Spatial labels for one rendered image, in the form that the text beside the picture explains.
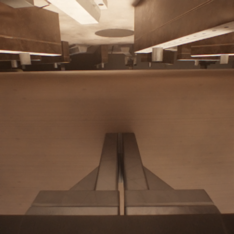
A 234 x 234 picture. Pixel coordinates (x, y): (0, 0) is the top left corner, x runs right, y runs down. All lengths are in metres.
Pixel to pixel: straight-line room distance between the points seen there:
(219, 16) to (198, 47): 1.48
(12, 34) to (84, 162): 1.48
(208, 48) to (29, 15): 1.82
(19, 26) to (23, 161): 1.50
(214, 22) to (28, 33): 1.35
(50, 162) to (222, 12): 0.73
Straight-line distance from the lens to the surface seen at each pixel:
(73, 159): 0.18
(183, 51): 3.12
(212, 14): 0.82
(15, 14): 1.65
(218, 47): 2.24
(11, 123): 0.19
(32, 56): 2.67
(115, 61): 6.11
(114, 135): 0.15
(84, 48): 3.81
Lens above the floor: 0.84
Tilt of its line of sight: 16 degrees up
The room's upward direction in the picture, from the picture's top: 179 degrees clockwise
